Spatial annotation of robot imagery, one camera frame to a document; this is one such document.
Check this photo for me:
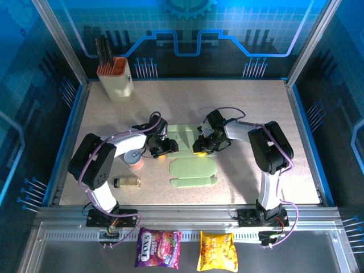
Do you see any light green paper box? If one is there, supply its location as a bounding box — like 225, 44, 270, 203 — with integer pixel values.
166, 123, 220, 190

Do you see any orange tin can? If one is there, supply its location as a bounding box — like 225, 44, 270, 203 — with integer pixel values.
124, 150, 144, 171

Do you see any glass spice jar black lid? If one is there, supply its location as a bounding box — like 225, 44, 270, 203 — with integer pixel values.
113, 176, 142, 189

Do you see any beige knife block orange top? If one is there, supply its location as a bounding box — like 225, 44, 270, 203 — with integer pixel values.
96, 56, 134, 103

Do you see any purple Fox's candy bag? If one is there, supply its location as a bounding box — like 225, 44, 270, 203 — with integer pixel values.
134, 226, 183, 270

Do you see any yellow snack bag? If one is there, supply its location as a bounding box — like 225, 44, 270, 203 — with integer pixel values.
196, 230, 238, 273

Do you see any aluminium front frame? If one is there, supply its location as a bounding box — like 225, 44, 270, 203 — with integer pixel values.
16, 204, 359, 273

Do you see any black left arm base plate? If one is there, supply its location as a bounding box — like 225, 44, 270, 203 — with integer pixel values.
86, 209, 138, 228

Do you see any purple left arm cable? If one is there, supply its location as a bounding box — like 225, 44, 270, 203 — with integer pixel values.
77, 110, 163, 251

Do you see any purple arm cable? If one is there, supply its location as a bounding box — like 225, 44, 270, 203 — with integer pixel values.
77, 110, 163, 251
214, 106, 299, 251

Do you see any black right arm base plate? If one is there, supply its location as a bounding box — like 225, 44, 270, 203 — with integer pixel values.
237, 209, 289, 228

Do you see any blue-edged table side rail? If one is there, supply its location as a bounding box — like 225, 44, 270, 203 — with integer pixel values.
47, 81, 92, 207
284, 80, 336, 207

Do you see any slotted aluminium cable rail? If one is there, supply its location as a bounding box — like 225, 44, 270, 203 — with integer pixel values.
42, 230, 285, 242

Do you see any black knife handle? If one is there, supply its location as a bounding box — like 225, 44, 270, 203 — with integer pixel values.
94, 35, 104, 68
105, 36, 114, 65
100, 34, 110, 66

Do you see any small circuit board with wires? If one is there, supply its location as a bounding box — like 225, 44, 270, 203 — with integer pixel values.
258, 230, 285, 247
98, 226, 120, 242

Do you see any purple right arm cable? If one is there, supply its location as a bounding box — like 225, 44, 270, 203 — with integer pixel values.
214, 106, 299, 251

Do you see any aluminium corner post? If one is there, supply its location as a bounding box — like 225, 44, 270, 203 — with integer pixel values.
30, 0, 91, 86
285, 0, 344, 88

